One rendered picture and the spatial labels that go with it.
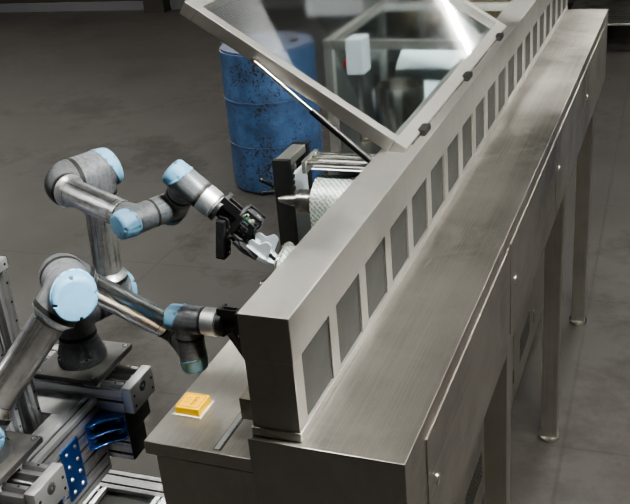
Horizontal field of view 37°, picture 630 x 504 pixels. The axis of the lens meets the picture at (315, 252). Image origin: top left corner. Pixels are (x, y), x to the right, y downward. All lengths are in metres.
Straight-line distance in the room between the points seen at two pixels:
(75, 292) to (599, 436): 2.29
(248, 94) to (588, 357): 2.85
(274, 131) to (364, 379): 4.63
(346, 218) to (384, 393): 0.31
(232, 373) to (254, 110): 3.63
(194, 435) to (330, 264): 1.05
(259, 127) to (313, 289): 4.75
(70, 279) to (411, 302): 0.89
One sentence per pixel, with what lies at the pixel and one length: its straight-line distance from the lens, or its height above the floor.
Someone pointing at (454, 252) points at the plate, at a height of 1.44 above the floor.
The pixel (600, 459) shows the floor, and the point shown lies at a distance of 3.79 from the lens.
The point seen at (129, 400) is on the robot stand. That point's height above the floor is 0.73.
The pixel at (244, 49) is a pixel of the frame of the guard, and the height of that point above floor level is 1.86.
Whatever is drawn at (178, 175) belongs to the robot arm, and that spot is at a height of 1.50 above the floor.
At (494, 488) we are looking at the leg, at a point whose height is 0.61.
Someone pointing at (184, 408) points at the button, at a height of 0.92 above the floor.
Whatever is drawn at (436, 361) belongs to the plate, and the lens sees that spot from 1.62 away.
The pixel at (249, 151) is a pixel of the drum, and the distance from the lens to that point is 6.23.
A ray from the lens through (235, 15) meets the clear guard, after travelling 2.11.
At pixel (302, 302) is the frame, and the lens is 1.38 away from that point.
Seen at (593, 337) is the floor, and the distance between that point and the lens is 4.54.
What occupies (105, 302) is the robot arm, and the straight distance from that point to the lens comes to 2.54.
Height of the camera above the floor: 2.30
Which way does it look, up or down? 25 degrees down
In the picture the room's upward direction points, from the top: 5 degrees counter-clockwise
